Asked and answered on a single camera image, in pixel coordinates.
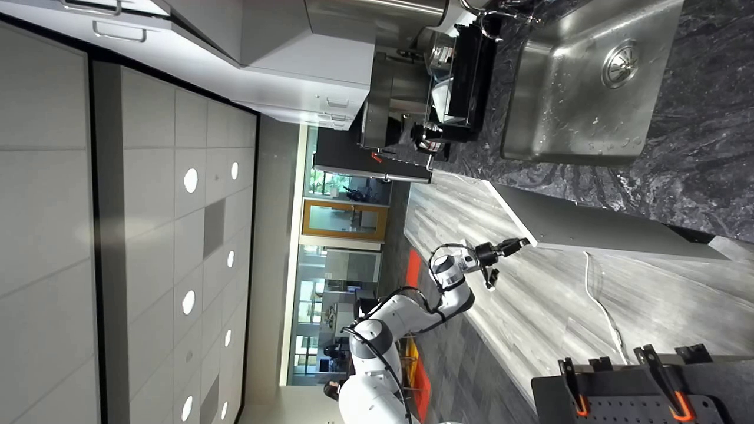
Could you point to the wooden framed door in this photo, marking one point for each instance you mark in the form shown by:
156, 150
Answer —
345, 221

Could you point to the left orange black clamp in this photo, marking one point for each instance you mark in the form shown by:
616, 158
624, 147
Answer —
571, 385

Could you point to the stainless steel sink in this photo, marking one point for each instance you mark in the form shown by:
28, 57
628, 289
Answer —
588, 84

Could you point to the white cabinet door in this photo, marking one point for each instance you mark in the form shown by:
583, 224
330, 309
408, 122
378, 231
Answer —
549, 222

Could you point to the black coffee machine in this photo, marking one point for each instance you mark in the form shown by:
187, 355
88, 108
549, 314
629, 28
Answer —
428, 96

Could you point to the orange black clamp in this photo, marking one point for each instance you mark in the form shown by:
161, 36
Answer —
666, 385
571, 385

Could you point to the white upper cabinets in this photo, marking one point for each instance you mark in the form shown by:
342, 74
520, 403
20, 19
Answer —
255, 52

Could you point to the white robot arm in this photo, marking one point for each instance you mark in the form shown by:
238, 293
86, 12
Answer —
375, 389

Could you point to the right orange black clamp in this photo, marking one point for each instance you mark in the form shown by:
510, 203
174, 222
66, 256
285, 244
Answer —
666, 385

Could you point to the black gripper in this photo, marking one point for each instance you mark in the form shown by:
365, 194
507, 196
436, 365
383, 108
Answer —
486, 256

